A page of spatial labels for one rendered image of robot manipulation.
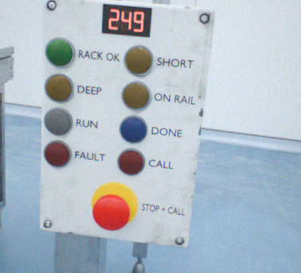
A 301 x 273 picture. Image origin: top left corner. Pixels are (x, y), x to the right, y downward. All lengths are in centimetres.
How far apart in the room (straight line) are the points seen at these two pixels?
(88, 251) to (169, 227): 14
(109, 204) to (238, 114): 346
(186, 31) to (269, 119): 349
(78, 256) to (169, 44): 31
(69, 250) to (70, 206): 11
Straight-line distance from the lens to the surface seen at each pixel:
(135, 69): 44
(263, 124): 392
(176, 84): 44
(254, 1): 379
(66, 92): 46
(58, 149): 47
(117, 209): 46
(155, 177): 47
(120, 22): 44
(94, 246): 59
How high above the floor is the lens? 113
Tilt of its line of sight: 16 degrees down
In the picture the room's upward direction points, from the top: 5 degrees clockwise
